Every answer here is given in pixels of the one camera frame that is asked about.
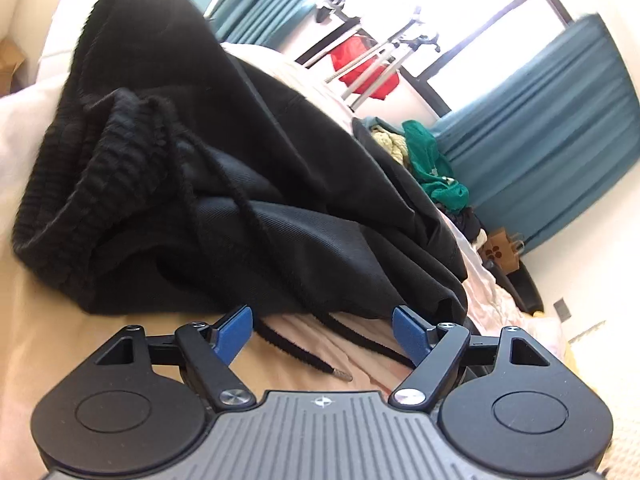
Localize metal clothes stand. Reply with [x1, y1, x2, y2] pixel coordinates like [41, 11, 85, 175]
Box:
[295, 0, 442, 111]

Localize black chair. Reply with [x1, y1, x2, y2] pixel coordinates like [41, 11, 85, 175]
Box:
[510, 265, 544, 314]

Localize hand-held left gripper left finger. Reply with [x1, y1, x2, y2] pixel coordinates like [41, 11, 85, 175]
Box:
[95, 304, 257, 409]

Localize red bag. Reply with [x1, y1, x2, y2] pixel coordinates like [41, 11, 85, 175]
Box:
[330, 35, 401, 102]

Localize pale yellow knit garment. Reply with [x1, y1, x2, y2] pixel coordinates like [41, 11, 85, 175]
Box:
[370, 127, 409, 164]

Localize black window frame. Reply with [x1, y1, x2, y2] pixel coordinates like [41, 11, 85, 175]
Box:
[292, 0, 573, 117]

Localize green garment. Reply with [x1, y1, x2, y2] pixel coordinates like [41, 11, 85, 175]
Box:
[402, 120, 471, 214]

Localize black drawstring pants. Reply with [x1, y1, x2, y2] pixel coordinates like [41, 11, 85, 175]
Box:
[11, 0, 470, 384]

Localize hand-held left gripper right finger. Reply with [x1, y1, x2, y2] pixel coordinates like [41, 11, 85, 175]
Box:
[390, 305, 549, 409]

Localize pastel rainbow duvet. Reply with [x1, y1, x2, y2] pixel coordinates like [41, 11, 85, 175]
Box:
[0, 42, 640, 480]

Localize teal curtain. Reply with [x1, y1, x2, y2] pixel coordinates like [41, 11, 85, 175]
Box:
[432, 14, 640, 266]
[182, 0, 362, 47]

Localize dark brown fuzzy cloth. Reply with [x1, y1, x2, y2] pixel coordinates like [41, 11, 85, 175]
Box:
[449, 205, 487, 247]

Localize brown paper bag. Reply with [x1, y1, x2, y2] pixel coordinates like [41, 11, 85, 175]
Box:
[477, 227, 526, 276]

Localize brown cardboard box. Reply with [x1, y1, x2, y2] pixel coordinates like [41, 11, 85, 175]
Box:
[0, 39, 27, 87]

